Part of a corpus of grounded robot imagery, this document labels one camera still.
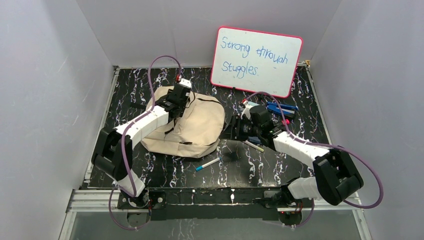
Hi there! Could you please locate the pink framed whiteboard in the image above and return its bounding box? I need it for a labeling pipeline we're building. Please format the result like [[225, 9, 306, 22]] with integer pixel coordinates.
[[210, 26, 303, 98]]

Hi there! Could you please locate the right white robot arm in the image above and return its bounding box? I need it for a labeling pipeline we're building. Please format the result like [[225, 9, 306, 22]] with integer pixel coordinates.
[[219, 105, 364, 207]]

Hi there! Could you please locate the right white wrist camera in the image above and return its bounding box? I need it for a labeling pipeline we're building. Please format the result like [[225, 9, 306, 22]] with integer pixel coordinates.
[[240, 100, 254, 120]]

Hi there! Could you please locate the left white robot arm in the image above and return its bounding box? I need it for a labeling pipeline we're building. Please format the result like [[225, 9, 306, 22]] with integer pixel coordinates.
[[91, 79, 192, 208]]

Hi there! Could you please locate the red pink highlighter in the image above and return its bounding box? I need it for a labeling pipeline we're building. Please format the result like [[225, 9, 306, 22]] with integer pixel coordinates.
[[281, 119, 291, 125]]

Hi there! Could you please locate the white marker pale cap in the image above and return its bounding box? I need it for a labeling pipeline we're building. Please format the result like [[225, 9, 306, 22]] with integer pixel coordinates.
[[243, 141, 264, 153]]

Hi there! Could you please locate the white marker blue cap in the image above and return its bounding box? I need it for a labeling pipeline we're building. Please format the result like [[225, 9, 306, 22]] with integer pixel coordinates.
[[195, 157, 222, 172]]

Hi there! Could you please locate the light blue white stapler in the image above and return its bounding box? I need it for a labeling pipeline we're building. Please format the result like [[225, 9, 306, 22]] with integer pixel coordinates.
[[247, 101, 259, 106]]

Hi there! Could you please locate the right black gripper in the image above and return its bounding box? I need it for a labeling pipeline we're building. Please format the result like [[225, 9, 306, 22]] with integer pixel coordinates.
[[218, 114, 262, 142]]

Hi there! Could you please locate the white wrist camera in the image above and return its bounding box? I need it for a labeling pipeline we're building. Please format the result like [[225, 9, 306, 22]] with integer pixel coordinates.
[[178, 78, 192, 89], [240, 100, 254, 120]]

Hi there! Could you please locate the beige canvas backpack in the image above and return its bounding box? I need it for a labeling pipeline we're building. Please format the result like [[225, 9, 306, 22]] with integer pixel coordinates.
[[141, 92, 226, 159]]

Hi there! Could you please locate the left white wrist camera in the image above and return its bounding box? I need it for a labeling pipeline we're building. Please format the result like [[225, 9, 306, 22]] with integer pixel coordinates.
[[178, 78, 192, 89]]

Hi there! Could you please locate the blue black stapler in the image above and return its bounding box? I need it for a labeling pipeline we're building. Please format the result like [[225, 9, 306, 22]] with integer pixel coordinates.
[[266, 101, 299, 119]]

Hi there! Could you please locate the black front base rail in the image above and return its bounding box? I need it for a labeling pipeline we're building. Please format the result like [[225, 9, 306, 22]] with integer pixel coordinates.
[[149, 187, 302, 221]]

